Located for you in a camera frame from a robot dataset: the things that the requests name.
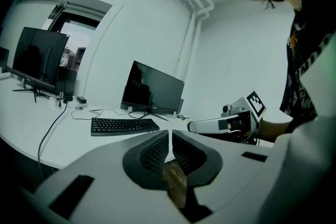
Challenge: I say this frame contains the thick black power cable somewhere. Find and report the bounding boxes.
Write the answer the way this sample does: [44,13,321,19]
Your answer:
[37,101,69,179]

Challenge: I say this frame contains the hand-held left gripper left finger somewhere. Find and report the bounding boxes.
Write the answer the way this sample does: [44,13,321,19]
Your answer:
[33,130,190,224]

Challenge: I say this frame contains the person's right forearm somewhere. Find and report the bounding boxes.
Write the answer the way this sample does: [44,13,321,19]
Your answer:
[258,118,294,144]

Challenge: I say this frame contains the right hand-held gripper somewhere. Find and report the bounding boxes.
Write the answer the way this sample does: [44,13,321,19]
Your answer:
[186,90,268,144]

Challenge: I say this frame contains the black flat monitor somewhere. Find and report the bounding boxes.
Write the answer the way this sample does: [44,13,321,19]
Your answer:
[12,26,71,103]

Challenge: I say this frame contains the large black curved monitor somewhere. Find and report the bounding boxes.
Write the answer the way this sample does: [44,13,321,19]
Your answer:
[120,60,185,122]

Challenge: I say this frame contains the person's right hand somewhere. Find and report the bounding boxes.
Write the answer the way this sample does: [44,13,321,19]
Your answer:
[227,115,250,140]

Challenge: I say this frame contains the window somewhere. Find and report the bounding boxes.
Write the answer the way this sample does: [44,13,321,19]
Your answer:
[46,0,113,73]

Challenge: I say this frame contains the white power strip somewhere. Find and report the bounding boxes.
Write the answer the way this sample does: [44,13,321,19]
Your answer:
[48,97,65,109]

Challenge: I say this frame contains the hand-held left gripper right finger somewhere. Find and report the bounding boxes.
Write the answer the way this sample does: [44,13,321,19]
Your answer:
[172,129,274,215]

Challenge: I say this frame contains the small black monitor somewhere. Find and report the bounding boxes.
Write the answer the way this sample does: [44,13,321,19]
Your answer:
[0,46,10,74]

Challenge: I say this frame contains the black computer tower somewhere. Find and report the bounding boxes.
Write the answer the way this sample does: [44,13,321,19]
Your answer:
[55,66,78,100]

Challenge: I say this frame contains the black keyboard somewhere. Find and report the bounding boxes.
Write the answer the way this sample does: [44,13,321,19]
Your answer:
[90,117,161,137]

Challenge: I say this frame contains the thin black looped cable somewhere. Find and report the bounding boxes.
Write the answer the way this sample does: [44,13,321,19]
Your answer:
[71,106,133,121]

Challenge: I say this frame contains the person's black printed shirt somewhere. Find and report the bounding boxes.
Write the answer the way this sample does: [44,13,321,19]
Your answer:
[279,6,336,137]

